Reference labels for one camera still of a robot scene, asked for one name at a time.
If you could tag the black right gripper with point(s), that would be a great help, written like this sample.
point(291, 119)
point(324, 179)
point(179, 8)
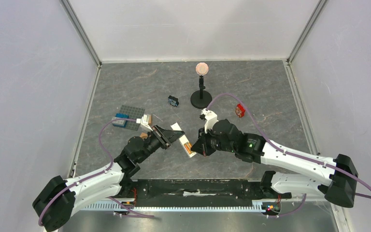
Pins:
point(205, 144)

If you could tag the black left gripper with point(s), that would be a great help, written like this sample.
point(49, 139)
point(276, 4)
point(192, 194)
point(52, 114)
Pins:
point(172, 136)

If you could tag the white remote control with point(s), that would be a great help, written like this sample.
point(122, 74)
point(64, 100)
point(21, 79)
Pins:
point(183, 139)

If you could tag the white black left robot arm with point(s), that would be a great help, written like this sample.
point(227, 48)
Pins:
point(61, 198)

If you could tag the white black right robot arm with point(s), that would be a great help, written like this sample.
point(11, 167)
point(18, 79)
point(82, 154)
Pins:
point(315, 175)

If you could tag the small black blue block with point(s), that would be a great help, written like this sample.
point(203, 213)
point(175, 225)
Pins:
point(173, 101)

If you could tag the grey lego baseplate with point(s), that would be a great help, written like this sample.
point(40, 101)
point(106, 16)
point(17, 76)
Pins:
point(133, 113)

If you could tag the black round stand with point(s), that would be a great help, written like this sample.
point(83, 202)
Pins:
point(201, 98)

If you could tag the blue grey lego brick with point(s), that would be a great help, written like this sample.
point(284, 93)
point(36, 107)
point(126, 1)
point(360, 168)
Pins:
point(119, 120)

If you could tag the small red toy block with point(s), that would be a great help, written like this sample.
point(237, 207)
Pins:
point(239, 110)

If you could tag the pink ball on stand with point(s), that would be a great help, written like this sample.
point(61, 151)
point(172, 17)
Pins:
point(202, 68)

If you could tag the tan wooden bracket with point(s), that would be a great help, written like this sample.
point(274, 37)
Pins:
point(144, 135)

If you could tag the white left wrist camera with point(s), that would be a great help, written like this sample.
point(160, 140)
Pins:
point(146, 122)

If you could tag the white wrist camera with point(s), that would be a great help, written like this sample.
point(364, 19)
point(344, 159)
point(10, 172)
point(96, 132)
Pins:
point(209, 117)
point(146, 122)

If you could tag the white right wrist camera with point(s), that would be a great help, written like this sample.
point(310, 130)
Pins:
point(209, 117)

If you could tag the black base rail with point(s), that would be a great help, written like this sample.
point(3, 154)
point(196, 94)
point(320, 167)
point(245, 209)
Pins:
point(198, 192)

